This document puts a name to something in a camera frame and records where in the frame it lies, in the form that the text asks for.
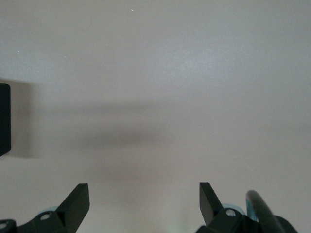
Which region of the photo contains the black plastic tray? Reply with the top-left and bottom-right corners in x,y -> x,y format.
0,83 -> 12,158

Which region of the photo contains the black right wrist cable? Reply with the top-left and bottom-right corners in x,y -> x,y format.
245,190 -> 282,233

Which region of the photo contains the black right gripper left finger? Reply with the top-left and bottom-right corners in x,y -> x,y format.
0,183 -> 90,233

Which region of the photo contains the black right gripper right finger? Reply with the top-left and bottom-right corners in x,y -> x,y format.
195,182 -> 262,233

